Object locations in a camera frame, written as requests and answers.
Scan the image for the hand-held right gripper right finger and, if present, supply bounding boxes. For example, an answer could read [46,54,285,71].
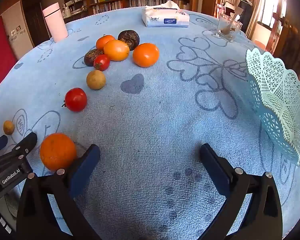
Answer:
[199,144,283,240]

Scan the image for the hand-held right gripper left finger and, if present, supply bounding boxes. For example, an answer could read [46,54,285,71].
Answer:
[16,144,102,240]

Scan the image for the small tan round fruit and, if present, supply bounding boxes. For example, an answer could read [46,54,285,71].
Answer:
[3,120,15,135]

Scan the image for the large red tomato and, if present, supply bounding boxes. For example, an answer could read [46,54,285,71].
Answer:
[62,87,88,112]

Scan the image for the light green plastic basket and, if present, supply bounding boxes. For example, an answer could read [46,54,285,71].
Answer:
[245,47,300,170]

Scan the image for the small red tomato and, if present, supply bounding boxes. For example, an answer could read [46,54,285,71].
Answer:
[93,54,111,71]

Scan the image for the dark brown fibrous fruit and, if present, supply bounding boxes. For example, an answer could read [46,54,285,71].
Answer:
[84,49,105,67]
[117,30,140,51]

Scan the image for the blue printed towel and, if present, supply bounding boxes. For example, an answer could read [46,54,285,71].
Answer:
[0,5,300,240]

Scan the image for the pink thermos bottle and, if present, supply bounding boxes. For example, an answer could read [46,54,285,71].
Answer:
[42,2,69,42]

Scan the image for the dark wooden door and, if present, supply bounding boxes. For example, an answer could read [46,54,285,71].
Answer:
[22,0,50,47]

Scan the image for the clear glass cup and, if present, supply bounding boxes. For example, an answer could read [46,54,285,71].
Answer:
[216,14,243,42]

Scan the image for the brown wooden door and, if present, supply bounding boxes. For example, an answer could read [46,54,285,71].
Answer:
[272,12,300,80]

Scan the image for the small wooden shelf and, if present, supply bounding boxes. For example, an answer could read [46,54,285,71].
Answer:
[61,0,88,18]

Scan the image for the dark hanging garment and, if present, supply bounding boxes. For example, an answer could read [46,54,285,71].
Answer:
[239,0,253,32]

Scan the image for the white tissue pack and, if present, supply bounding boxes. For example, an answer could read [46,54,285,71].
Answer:
[142,0,190,28]

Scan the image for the window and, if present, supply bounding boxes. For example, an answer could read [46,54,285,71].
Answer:
[260,0,288,30]

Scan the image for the white wall panel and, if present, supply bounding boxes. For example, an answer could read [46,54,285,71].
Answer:
[2,1,35,61]

